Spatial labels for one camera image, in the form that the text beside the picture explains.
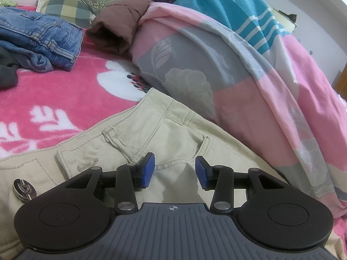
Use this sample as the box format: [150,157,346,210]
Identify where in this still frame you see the dark grey cloth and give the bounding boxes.
[0,46,19,90]

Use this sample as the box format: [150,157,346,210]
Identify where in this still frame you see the beige pants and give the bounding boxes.
[0,88,301,260]

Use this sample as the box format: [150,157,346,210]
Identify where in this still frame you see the plaid pillow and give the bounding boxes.
[37,0,95,29]

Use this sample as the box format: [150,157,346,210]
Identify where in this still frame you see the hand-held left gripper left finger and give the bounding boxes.
[65,152,155,215]

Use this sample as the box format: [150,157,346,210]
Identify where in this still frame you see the pink floral quilt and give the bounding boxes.
[129,0,347,218]

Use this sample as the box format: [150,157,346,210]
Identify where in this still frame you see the pink floral fleece blanket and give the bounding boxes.
[0,5,347,260]

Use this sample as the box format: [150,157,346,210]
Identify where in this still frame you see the brown jacket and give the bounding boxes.
[85,0,177,57]

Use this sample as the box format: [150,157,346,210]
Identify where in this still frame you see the blue jeans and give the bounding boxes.
[0,7,84,73]

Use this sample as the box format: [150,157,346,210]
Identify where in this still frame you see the pale yellow cabinet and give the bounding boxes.
[271,8,298,34]

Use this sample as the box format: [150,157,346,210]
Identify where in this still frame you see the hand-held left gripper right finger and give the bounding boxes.
[195,156,284,214]

